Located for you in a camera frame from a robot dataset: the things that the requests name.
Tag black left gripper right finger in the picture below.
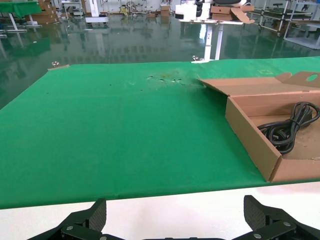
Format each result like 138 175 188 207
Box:
232 194 320 240

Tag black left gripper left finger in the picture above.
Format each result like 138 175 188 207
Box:
26 198 108 240

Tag black power cable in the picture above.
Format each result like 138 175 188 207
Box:
256 101 320 154

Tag open cardboard box with slot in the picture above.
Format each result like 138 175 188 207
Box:
196 70 320 184

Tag open flat cardboard box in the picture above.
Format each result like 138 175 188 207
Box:
209 4 256 25

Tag white box device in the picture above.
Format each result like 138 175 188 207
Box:
174 3 212 21

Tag small cardboard box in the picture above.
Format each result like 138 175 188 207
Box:
159 4 171 17

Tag green cloth table mat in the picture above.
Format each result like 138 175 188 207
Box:
0 56 320 210

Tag silver binder clip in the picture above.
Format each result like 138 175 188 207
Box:
190 54 210 64
46 60 71 72

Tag white adjustable table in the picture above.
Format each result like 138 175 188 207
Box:
178 17 245 62

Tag white pillar stand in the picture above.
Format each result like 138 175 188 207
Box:
84 0 110 26

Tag metal pipe rack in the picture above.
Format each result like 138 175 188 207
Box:
254 0 320 34

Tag stacked cardboard boxes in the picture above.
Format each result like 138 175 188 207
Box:
24 0 61 25

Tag table with green cloth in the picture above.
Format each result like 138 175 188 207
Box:
0 0 44 33

